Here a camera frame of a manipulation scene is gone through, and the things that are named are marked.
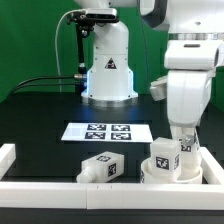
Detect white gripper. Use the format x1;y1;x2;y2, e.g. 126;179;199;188
150;70;213;149

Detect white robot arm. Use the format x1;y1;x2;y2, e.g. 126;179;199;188
74;0;224;146

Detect white marker sheet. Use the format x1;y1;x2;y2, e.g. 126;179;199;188
62;123;153;143

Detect white U-shaped fence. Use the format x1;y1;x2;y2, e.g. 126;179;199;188
0;144;224;210

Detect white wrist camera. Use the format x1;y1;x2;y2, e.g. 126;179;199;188
164;40;224;70

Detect black camera stand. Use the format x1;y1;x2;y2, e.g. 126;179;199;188
66;8;119;94

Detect grey camera cable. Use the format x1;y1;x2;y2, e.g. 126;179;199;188
54;9;83;94

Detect black base cables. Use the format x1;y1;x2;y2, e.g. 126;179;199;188
9;75;88;96

